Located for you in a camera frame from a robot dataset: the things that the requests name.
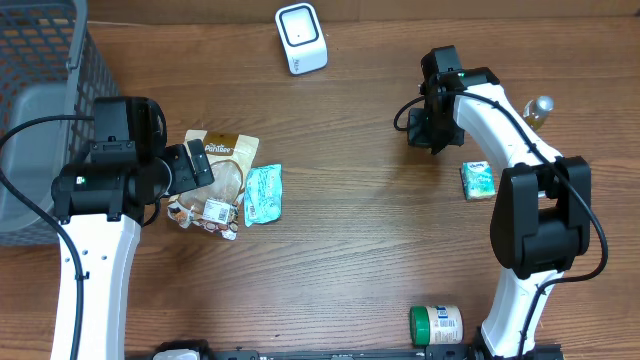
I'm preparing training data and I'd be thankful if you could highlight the beige brown snack packet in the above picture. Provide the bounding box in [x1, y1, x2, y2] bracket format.
[167, 130, 259, 240]

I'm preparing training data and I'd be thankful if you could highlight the white barcode scanner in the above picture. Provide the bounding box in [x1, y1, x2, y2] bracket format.
[274, 2, 328, 76]

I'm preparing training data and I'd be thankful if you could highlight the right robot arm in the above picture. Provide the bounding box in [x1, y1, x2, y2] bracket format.
[400, 46, 603, 359]

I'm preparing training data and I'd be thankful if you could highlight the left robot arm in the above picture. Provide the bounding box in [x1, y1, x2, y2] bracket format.
[51, 96, 214, 359]

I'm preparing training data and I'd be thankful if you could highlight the grey plastic shopping basket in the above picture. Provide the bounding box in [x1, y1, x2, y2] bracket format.
[0, 0, 121, 247]

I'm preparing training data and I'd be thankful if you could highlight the silver capped amber bottle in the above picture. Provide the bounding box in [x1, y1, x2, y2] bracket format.
[523, 96, 554, 131]

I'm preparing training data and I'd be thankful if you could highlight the teal Kleenex tissue pack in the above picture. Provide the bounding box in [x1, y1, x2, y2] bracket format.
[461, 161, 496, 201]

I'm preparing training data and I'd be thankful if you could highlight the teal snack packet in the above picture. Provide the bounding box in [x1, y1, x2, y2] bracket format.
[244, 164, 283, 227]

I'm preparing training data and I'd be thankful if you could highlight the green lid jar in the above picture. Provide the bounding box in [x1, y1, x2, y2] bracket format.
[409, 305, 464, 346]

